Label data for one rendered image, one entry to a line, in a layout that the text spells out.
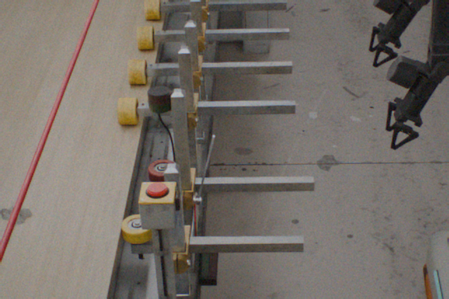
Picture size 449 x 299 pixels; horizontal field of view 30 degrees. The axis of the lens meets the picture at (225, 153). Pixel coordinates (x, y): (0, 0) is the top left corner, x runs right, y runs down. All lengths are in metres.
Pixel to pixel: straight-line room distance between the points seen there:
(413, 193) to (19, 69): 1.80
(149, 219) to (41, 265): 0.45
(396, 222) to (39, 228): 1.85
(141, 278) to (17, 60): 0.99
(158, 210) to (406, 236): 2.01
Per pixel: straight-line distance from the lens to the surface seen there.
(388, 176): 3.90
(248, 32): 2.94
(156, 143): 2.98
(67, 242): 2.13
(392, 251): 3.48
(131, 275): 2.43
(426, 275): 3.22
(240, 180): 2.35
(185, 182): 2.29
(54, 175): 2.37
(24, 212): 2.24
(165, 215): 1.69
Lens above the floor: 2.21
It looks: 33 degrees down
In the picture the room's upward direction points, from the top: 2 degrees counter-clockwise
